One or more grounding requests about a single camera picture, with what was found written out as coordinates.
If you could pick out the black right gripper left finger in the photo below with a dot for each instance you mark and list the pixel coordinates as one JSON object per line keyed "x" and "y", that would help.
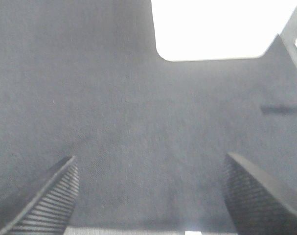
{"x": 45, "y": 206}

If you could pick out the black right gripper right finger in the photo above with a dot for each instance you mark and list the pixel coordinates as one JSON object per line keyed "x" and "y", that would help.
{"x": 258, "y": 203}

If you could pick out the white storage box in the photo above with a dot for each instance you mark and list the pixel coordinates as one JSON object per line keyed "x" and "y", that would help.
{"x": 197, "y": 30}

